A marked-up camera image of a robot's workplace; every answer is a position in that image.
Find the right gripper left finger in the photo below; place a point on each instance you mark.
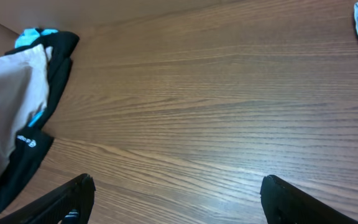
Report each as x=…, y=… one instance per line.
x=71, y=202

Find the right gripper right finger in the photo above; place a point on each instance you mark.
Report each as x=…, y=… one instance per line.
x=283, y=203

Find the beige cotton shorts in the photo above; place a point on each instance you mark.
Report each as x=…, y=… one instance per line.
x=24, y=91

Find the black garment with white logo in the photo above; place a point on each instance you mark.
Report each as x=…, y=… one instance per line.
x=32, y=145

